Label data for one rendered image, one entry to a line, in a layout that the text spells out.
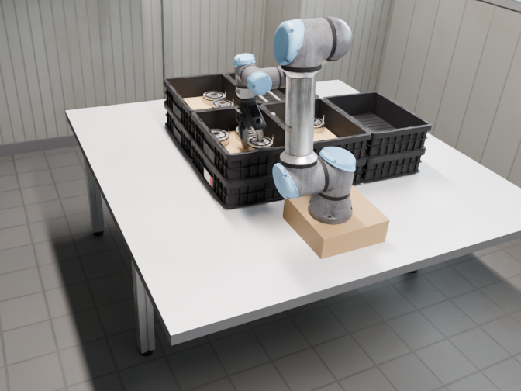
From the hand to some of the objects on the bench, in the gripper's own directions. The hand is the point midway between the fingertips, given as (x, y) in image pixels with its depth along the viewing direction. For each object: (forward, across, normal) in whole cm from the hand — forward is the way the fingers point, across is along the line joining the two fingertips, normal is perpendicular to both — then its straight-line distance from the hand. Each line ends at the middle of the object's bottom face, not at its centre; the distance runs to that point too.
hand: (253, 145), depth 210 cm
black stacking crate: (+14, +6, 0) cm, 15 cm away
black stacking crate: (+14, +5, -40) cm, 43 cm away
